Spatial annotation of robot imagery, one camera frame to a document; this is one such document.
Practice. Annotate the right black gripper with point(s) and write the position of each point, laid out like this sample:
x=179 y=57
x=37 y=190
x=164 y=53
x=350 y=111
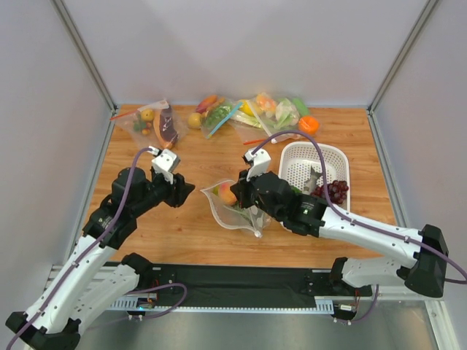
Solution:
x=250 y=191

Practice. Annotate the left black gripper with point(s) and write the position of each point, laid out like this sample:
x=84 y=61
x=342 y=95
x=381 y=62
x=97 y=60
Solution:
x=176 y=188

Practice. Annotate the polka dot zip bag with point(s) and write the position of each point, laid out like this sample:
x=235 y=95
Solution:
x=234 y=217

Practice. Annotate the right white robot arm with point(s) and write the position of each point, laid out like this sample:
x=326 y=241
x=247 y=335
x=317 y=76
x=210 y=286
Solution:
x=414 y=258

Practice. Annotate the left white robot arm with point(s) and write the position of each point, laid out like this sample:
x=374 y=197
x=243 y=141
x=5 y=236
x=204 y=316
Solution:
x=67 y=308

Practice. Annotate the zip bag with meat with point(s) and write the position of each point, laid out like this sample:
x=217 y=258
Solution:
x=139 y=124

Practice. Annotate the large zip bag vegetables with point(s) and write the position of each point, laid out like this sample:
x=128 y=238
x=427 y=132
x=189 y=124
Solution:
x=262 y=116

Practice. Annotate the red apple toy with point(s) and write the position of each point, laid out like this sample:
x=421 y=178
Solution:
x=225 y=194

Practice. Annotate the white plastic basket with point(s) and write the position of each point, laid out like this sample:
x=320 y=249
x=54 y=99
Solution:
x=299 y=157

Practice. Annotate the grey fish toy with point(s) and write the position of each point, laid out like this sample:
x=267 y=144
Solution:
x=311 y=183

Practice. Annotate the yellow pear toy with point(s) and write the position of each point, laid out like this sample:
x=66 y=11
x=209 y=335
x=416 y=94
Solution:
x=194 y=120

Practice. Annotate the steak toy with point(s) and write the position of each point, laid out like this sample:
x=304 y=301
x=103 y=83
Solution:
x=164 y=128

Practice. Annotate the red mango toy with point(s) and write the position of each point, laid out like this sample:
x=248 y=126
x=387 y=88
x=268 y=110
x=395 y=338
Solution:
x=206 y=103

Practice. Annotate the orange fruit toy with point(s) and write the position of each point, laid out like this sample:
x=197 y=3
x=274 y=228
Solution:
x=309 y=125

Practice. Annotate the red grapes toy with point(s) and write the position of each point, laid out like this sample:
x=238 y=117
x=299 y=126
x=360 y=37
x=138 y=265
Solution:
x=337 y=191

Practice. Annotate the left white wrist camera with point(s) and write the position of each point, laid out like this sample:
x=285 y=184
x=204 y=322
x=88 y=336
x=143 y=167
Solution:
x=164 y=162

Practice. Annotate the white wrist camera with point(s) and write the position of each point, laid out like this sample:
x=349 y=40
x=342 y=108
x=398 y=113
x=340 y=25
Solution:
x=258 y=160
x=164 y=162

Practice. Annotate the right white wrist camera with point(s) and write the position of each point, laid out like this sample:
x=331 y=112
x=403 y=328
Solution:
x=258 y=160

